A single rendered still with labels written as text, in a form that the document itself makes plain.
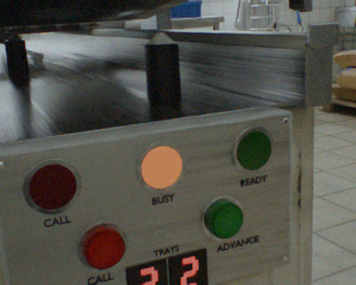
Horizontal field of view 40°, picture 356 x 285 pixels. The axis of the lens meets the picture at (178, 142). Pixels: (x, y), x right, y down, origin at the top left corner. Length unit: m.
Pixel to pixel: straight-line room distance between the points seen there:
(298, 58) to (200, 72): 0.19
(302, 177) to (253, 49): 0.13
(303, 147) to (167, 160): 0.16
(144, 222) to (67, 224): 0.06
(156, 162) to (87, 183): 0.05
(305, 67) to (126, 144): 0.16
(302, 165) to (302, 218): 0.05
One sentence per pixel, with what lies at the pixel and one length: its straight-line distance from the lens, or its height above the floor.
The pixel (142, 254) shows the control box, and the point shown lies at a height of 0.75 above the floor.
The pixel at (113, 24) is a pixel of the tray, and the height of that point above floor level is 0.91.
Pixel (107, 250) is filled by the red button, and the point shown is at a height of 0.76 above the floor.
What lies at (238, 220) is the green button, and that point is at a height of 0.76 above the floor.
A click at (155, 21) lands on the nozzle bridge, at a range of 1.25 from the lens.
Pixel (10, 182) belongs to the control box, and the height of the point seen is 0.82.
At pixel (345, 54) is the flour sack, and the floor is 0.51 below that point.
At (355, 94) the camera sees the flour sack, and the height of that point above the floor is 0.18.
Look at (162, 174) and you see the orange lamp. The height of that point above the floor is 0.81.
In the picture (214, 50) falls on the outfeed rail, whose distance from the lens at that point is 0.56.
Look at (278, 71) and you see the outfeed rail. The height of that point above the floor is 0.87.
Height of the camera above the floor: 0.92
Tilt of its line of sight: 14 degrees down
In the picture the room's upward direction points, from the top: 3 degrees counter-clockwise
